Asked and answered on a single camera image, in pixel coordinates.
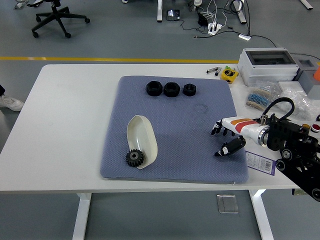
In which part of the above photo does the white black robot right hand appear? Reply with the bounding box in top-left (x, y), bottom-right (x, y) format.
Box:
top-left (210, 116), bottom-right (266, 158)

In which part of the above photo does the white square dish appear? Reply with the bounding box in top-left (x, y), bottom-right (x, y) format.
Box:
top-left (126, 114), bottom-right (159, 170)

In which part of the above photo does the large black gear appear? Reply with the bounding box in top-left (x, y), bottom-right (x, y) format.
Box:
top-left (125, 148), bottom-right (146, 168)

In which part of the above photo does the white flat box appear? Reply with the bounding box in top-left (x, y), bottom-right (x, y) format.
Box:
top-left (277, 81), bottom-right (305, 95)

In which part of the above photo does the small black hex nut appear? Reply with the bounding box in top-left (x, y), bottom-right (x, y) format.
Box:
top-left (182, 83), bottom-right (197, 97)

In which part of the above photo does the large black hex nut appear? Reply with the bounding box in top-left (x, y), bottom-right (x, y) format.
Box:
top-left (163, 81), bottom-right (181, 98)
top-left (145, 80), bottom-right (163, 97)

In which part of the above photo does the blue resistor strip bundle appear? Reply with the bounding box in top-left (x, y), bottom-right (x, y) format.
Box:
top-left (245, 87), bottom-right (272, 111)

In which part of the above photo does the purple white label card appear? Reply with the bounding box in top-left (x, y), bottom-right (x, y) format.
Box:
top-left (244, 150), bottom-right (277, 175)

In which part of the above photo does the yellow tape measure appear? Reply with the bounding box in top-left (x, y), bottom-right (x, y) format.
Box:
top-left (220, 68), bottom-right (240, 85)

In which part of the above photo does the clear plastic bag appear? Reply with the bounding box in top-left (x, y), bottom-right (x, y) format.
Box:
top-left (276, 87), bottom-right (316, 117)

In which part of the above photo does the black silver marker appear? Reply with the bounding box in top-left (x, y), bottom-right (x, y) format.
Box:
top-left (206, 66), bottom-right (223, 76)

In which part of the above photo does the blue-grey textured mat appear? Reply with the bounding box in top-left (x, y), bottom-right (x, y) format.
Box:
top-left (99, 75), bottom-right (250, 185)

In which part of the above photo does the grey plastic case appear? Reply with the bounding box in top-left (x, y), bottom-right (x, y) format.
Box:
top-left (292, 54), bottom-right (320, 98)

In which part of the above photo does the clear floor hatch plate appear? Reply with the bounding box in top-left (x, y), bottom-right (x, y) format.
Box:
top-left (216, 194), bottom-right (240, 214)

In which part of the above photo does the white power strip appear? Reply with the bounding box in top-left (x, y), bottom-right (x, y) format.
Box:
top-left (207, 21), bottom-right (223, 36)

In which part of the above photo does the black power adapter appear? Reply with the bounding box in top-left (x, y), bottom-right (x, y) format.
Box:
top-left (197, 12), bottom-right (210, 27)

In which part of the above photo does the black device with screen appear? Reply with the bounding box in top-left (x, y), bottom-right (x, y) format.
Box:
top-left (166, 9), bottom-right (181, 21)

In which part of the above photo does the white table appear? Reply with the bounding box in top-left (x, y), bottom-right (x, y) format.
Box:
top-left (0, 64), bottom-right (320, 240)

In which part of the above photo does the black office chair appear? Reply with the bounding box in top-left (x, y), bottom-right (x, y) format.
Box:
top-left (26, 0), bottom-right (91, 39)

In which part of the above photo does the person's white shoe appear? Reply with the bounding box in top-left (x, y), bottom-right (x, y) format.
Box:
top-left (0, 94), bottom-right (25, 112)

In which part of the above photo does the grey electrical enclosure box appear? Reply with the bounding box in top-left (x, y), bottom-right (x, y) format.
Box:
top-left (236, 47), bottom-right (300, 87)

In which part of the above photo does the black floor cable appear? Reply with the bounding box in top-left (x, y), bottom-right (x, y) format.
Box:
top-left (194, 24), bottom-right (281, 48)

